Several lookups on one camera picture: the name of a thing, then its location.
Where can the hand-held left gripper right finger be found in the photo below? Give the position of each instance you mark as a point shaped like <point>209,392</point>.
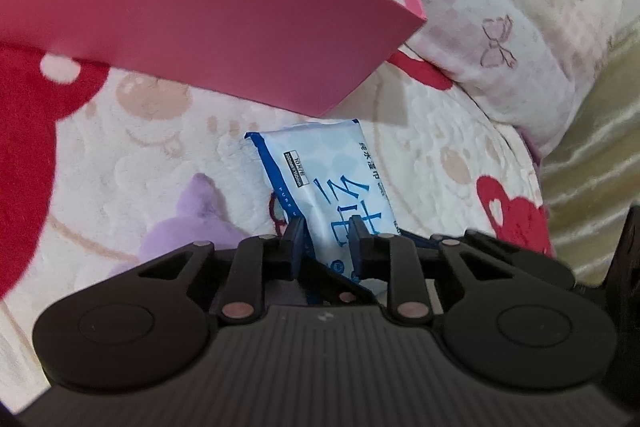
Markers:
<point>358,247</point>

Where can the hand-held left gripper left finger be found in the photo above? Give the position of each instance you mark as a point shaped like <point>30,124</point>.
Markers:
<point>296,247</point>

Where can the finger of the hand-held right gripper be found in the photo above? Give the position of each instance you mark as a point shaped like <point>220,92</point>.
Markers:
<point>540,267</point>
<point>345,292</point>

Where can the blue white wet wipes packet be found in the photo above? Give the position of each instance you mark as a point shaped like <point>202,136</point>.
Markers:
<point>330,167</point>

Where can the purple plush toy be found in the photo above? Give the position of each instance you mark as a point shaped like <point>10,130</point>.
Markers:
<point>200,217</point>

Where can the pink cardboard box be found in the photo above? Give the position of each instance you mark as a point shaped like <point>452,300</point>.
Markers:
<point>200,7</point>

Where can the beige striped satin cloth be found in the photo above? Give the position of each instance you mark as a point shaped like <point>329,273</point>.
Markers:
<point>590,187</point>

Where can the printed bear blanket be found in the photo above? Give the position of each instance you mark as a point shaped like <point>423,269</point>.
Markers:
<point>150,147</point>

